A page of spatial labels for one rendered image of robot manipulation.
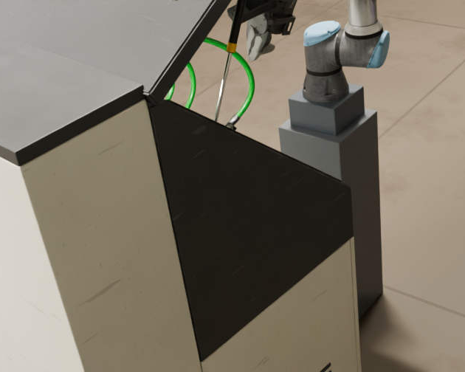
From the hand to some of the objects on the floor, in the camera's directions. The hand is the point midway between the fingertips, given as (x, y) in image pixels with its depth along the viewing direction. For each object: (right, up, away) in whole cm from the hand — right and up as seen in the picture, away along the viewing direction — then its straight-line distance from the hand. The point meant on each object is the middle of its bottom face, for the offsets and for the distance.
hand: (249, 57), depth 207 cm
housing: (-62, -125, +57) cm, 150 cm away
